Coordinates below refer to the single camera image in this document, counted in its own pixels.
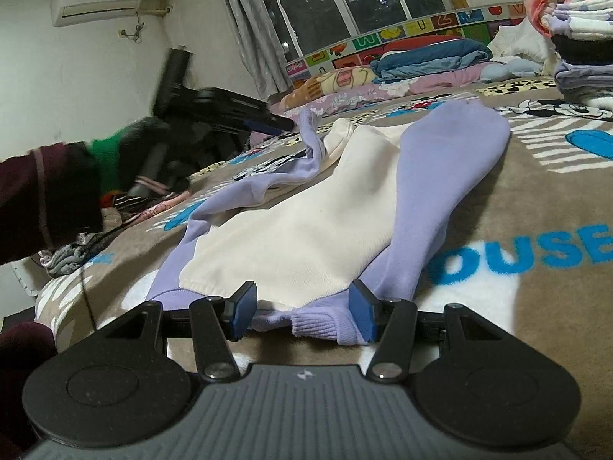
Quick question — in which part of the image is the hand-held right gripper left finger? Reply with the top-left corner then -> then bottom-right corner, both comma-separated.
96,280 -> 259,384

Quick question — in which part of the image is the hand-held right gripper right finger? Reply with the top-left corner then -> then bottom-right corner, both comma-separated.
349,280 -> 511,383

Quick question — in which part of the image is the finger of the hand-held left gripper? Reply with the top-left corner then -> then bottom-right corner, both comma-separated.
245,112 -> 295,136

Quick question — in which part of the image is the purple and cream sweatshirt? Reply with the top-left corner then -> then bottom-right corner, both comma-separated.
144,103 -> 512,346

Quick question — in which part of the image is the person's left forearm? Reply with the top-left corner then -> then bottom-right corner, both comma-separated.
0,136 -> 121,265

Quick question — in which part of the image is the stack of folded clothes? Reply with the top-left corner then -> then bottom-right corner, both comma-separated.
541,0 -> 613,108

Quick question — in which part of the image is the person's left hand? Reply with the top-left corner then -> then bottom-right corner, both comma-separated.
117,117 -> 172,189

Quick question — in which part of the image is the tan patterned pillow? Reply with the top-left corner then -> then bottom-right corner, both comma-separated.
280,67 -> 379,108

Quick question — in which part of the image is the grey patterned curtain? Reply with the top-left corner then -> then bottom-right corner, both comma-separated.
213,0 -> 293,97

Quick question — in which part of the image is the colourful alphabet foam panel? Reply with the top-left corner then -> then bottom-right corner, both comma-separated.
285,2 -> 532,92

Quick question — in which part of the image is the pink patterned cloth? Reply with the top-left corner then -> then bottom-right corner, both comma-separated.
103,177 -> 195,225

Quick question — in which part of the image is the white air conditioner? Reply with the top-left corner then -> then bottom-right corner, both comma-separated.
51,0 -> 143,28

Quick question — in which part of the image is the lilac floral quilt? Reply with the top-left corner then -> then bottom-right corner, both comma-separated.
268,64 -> 485,117

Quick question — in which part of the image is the cartoon printed blanket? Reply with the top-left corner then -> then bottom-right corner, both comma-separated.
33,74 -> 613,442

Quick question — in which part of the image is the grey cloth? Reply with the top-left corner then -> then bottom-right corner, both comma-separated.
45,232 -> 110,277

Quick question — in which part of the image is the red pillow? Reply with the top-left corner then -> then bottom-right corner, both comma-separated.
385,33 -> 461,53

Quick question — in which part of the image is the blue folded quilt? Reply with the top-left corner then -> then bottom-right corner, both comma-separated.
371,38 -> 494,83

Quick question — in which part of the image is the white cloth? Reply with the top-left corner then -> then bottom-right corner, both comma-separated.
488,19 -> 560,64

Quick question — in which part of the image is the black cable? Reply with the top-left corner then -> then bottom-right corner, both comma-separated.
80,211 -> 141,331

